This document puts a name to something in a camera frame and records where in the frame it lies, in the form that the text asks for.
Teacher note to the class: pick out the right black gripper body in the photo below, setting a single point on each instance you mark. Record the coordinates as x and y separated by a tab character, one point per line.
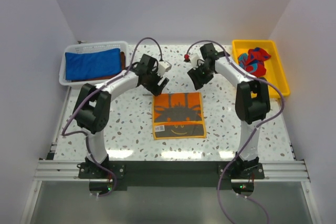
203	66

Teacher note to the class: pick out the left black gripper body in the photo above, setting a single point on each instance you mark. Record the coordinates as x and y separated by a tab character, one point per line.
152	76

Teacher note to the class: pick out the brown towel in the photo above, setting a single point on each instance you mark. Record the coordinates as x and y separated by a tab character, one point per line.
123	62

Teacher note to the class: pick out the orange cloth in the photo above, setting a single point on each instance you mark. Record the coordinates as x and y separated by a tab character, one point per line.
178	115

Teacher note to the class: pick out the blue towel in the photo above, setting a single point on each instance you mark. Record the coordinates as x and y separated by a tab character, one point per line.
92	64

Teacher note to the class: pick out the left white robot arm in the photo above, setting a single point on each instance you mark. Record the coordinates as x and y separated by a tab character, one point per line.
92	110

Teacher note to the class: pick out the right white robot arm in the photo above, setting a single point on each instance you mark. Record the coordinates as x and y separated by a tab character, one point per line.
252	102

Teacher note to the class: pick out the white plastic laundry basket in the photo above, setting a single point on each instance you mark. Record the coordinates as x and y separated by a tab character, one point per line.
84	48

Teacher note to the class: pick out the red and blue cloth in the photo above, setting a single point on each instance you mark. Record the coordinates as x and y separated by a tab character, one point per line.
253	62

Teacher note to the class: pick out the yellow plastic bin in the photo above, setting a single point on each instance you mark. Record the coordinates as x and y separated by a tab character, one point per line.
274	71

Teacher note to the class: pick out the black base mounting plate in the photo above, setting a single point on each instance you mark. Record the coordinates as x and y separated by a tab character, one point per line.
120	175

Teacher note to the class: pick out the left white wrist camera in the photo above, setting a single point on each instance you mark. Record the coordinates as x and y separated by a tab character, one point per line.
163	67

